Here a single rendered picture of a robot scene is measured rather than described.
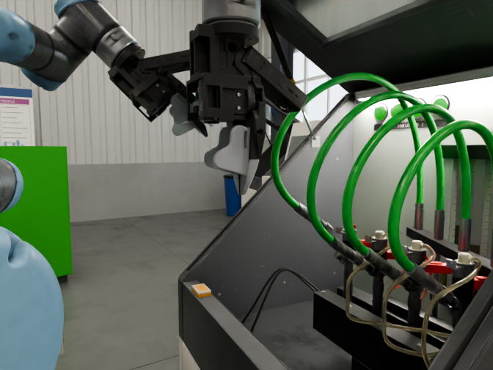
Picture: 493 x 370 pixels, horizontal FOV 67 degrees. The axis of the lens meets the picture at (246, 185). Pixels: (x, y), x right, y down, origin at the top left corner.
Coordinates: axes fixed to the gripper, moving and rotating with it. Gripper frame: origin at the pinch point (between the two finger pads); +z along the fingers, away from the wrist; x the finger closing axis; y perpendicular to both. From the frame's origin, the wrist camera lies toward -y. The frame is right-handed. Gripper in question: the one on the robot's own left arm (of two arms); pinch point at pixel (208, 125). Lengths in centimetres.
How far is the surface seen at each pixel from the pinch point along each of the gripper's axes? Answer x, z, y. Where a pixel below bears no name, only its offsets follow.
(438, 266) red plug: 20.0, 43.3, -4.4
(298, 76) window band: -550, -9, -363
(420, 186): 1.5, 41.6, -24.2
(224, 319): -2.4, 29.0, 25.0
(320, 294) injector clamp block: -1.8, 40.9, 8.1
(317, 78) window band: -498, 17, -354
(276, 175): 9.7, 15.6, 0.8
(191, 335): -19.9, 30.5, 33.1
